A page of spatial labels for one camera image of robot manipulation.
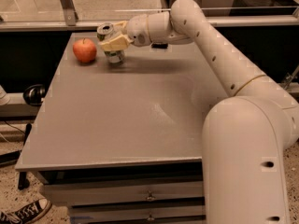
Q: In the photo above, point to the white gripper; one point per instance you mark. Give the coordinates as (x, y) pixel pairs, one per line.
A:
(137, 28)

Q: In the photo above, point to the green 7up soda can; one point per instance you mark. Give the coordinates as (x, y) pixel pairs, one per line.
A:
(107, 33)

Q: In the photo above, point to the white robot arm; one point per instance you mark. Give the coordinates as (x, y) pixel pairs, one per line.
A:
(244, 136)

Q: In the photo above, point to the red apple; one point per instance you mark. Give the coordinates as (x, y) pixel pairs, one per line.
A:
(85, 50)

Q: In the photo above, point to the black snack bar packet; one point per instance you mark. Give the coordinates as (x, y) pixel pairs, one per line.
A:
(159, 45)

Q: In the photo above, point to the black round object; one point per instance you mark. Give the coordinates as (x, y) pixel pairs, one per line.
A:
(34, 95)

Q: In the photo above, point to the grey upper drawer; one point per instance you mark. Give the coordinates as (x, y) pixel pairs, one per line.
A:
(123, 191)

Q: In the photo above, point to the grey drawer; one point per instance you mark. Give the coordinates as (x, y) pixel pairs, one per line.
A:
(156, 212)
(123, 191)

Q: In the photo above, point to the grey lower drawer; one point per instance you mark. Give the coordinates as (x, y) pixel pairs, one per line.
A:
(156, 212)

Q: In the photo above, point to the black and white sneaker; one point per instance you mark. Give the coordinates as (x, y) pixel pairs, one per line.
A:
(27, 214)

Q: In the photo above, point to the metal railing frame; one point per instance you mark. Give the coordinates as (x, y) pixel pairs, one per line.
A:
(23, 15)

